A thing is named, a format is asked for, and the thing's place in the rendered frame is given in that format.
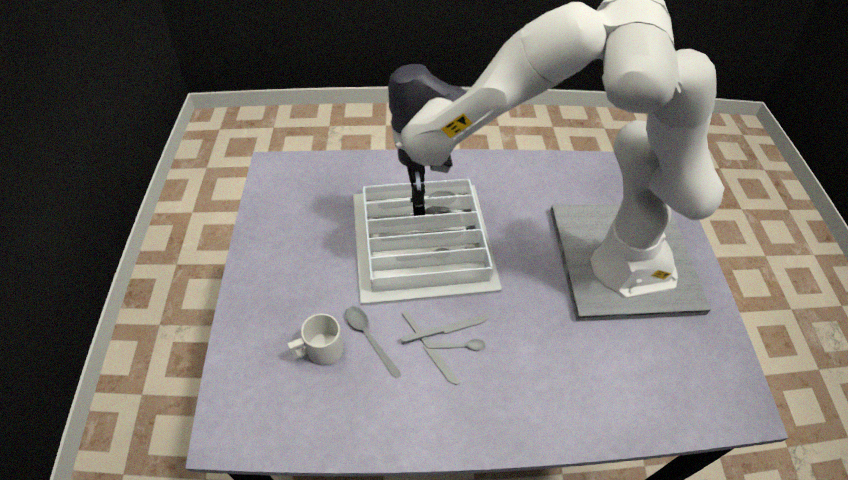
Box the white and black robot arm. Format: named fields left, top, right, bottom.
left=388, top=0, right=724, bottom=299

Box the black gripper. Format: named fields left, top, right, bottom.
left=397, top=149, right=426, bottom=216

